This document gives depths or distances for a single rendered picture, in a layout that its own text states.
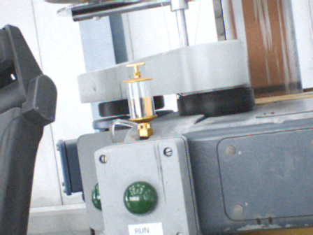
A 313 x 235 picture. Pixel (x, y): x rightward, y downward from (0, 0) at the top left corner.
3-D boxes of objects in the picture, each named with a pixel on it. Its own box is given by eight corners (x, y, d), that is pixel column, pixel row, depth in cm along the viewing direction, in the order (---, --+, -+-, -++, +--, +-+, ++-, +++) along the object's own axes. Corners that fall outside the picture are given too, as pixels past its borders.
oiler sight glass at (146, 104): (127, 119, 58) (122, 83, 58) (134, 117, 60) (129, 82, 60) (151, 116, 57) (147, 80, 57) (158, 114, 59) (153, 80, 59)
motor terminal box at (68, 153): (66, 211, 99) (55, 143, 99) (64, 201, 110) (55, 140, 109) (114, 203, 101) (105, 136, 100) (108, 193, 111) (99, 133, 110)
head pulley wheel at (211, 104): (171, 121, 66) (168, 98, 66) (187, 114, 74) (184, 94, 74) (251, 110, 63) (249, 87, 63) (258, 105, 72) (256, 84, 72)
